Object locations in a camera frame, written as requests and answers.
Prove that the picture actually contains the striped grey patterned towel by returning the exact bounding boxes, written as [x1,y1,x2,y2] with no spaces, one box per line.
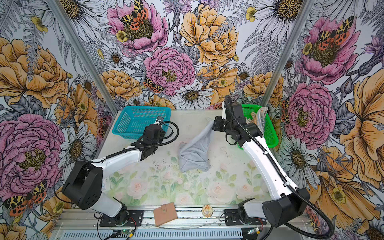
[256,107,268,134]

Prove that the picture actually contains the orange patterned white towel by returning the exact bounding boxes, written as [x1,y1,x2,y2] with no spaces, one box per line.
[246,112,262,127]

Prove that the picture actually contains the aluminium front rail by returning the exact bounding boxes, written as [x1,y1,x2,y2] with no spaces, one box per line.
[51,205,304,240]

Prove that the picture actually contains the green plastic basket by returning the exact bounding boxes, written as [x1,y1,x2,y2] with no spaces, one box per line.
[242,104,279,149]

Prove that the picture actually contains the teal plastic basket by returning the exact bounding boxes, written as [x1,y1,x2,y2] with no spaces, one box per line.
[112,106,172,140]

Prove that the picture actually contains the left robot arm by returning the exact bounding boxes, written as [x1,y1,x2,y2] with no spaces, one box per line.
[62,117,166,226]

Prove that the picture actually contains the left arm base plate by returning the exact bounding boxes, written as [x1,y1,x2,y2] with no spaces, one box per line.
[99,210,144,227]

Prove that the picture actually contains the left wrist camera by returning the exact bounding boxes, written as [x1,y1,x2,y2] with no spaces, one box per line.
[155,117,164,125]

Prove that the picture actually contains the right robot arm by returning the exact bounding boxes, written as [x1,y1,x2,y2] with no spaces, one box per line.
[213,97,310,228]

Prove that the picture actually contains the right black corrugated cable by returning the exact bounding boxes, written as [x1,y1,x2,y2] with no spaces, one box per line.
[224,95,335,240]

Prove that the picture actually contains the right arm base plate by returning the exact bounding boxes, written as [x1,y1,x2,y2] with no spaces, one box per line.
[224,209,267,226]

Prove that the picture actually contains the brown leather wallet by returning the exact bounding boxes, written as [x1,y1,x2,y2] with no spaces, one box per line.
[153,203,178,227]

